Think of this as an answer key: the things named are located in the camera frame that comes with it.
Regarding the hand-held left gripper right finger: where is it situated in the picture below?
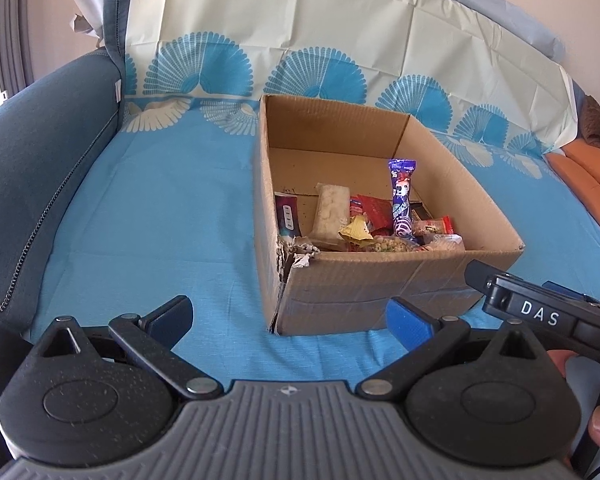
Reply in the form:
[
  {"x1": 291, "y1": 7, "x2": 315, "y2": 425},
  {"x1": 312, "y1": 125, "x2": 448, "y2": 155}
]
[{"x1": 355, "y1": 298, "x2": 548, "y2": 402}]

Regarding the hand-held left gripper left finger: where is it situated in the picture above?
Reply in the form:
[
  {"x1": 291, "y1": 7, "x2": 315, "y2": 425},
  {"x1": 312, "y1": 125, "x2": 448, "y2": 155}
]
[{"x1": 35, "y1": 295, "x2": 226, "y2": 402}]

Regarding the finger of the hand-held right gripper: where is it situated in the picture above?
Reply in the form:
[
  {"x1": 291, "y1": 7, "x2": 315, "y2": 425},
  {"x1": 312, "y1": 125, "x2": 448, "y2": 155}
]
[
  {"x1": 464, "y1": 259, "x2": 600, "y2": 348},
  {"x1": 542, "y1": 281, "x2": 600, "y2": 308}
]

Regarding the brown cardboard box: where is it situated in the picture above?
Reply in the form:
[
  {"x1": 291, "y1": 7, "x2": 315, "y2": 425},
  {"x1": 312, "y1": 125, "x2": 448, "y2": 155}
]
[{"x1": 252, "y1": 94, "x2": 526, "y2": 337}]

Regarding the round puffed grain cake packet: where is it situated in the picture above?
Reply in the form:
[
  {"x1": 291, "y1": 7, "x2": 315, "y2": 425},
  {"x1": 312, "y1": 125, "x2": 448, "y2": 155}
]
[{"x1": 352, "y1": 234, "x2": 426, "y2": 256}]

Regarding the clear peanut cracker packet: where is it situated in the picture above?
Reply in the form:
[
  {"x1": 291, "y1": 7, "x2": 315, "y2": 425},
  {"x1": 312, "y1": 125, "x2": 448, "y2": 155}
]
[{"x1": 420, "y1": 232, "x2": 466, "y2": 253}]

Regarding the small clear red-end packet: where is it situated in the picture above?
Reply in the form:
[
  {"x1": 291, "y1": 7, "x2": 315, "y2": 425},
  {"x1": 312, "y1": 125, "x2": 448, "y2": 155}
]
[{"x1": 412, "y1": 216, "x2": 455, "y2": 236}]

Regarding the small yellow snack packet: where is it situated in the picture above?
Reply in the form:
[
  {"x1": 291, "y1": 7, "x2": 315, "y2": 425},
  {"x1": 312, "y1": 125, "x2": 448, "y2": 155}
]
[{"x1": 339, "y1": 214, "x2": 375, "y2": 242}]

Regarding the red snack packet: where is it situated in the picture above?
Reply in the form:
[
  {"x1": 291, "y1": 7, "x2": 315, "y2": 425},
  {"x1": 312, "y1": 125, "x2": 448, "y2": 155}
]
[{"x1": 350, "y1": 194, "x2": 396, "y2": 236}]

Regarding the purple candy packet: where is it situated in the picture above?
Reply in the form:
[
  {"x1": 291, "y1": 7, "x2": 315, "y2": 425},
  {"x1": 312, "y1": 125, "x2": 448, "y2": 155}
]
[{"x1": 387, "y1": 158, "x2": 417, "y2": 238}]

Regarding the white rice cracker packet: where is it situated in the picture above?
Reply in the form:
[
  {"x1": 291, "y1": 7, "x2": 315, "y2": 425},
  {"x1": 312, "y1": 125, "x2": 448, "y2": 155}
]
[{"x1": 312, "y1": 182, "x2": 353, "y2": 238}]

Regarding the silver foil snack bar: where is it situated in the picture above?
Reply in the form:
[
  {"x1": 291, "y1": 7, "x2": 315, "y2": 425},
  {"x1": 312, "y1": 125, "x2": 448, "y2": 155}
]
[{"x1": 274, "y1": 191, "x2": 301, "y2": 236}]

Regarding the orange cushion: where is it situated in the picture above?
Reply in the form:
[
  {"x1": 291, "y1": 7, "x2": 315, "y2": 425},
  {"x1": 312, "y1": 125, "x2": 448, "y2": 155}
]
[{"x1": 542, "y1": 140, "x2": 600, "y2": 253}]

